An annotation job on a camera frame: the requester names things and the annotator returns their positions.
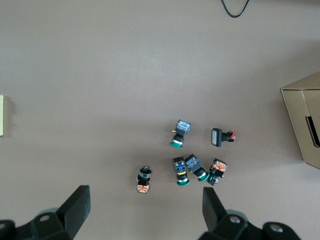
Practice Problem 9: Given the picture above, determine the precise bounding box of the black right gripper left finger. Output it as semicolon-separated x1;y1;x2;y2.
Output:
0;185;91;240

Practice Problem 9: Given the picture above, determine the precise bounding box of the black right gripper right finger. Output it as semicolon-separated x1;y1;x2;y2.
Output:
198;186;302;240

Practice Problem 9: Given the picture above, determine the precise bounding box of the green load switch white handle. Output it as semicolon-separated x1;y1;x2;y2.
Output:
0;94;5;137

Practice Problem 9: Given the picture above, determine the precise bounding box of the green pushbutton blue yellow block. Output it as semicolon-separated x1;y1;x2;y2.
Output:
173;156;191;187

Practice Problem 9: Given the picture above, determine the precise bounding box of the brown cardboard box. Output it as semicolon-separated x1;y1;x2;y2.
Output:
280;71;320;171

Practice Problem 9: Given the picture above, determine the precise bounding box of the black selector switch orange block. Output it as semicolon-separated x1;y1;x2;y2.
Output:
135;165;152;195

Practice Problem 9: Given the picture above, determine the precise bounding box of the white rectangular pushbutton black frame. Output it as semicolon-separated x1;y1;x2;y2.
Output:
210;127;238;148

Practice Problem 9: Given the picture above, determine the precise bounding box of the black looping cable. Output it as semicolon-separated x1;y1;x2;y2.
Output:
220;0;251;19

